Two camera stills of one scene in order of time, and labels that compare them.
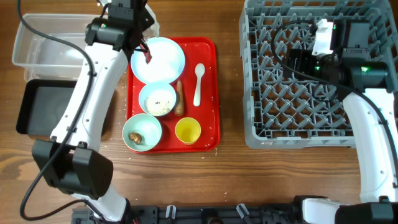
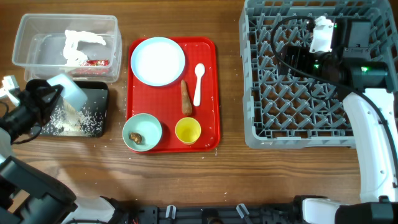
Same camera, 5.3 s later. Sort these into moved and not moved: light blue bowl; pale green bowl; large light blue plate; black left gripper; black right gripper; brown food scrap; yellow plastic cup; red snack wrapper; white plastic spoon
Moved: light blue bowl; black left gripper; red snack wrapper
Not moved: large light blue plate; yellow plastic cup; white plastic spoon; pale green bowl; brown food scrap; black right gripper
